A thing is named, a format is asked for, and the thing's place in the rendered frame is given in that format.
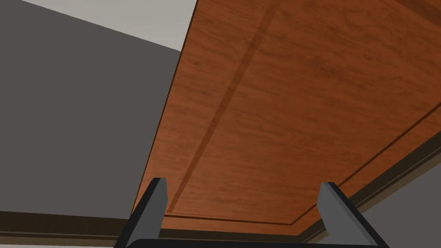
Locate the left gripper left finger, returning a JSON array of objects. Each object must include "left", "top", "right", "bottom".
[{"left": 113, "top": 177, "right": 169, "bottom": 248}]

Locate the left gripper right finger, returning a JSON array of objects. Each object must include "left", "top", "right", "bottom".
[{"left": 316, "top": 182, "right": 390, "bottom": 248}]

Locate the brown wooden door leaf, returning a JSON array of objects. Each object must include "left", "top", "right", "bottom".
[{"left": 132, "top": 0, "right": 441, "bottom": 236}]

